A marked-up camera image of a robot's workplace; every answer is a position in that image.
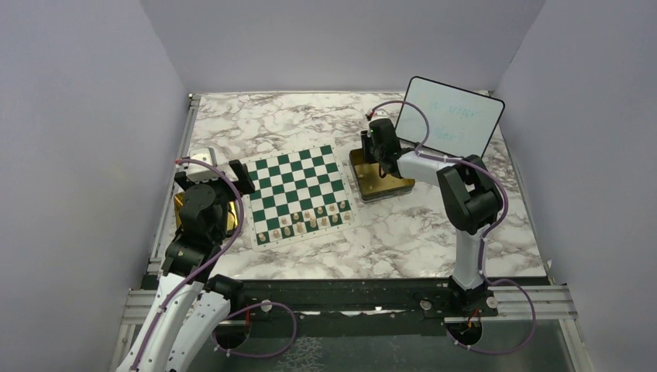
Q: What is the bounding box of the gold tin with light pieces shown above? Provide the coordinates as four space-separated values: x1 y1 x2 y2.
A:
349 149 415 202

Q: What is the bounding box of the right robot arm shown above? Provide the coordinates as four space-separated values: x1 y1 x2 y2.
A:
361 119 504 315

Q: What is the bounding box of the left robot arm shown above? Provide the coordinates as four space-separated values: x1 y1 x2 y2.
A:
116 157 255 371

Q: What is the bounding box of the gold tin with dark pieces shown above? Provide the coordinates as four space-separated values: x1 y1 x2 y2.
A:
173 192 239 237

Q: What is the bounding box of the green white chess board mat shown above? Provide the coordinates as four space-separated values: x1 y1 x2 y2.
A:
244 140 361 251

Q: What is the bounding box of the small whiteboard on stand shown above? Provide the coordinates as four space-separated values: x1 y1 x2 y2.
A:
395 76 505 157

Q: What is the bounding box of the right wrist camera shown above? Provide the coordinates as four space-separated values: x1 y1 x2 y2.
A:
368 117 394 133

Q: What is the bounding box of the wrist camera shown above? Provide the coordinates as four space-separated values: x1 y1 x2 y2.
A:
184 147 218 182
368 117 394 133

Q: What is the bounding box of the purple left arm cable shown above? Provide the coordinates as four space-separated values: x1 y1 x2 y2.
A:
128 157 245 372

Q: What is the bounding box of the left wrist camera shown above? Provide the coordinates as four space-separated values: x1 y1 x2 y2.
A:
184 147 218 182

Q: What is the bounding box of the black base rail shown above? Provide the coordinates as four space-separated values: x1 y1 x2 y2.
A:
170 277 577 343

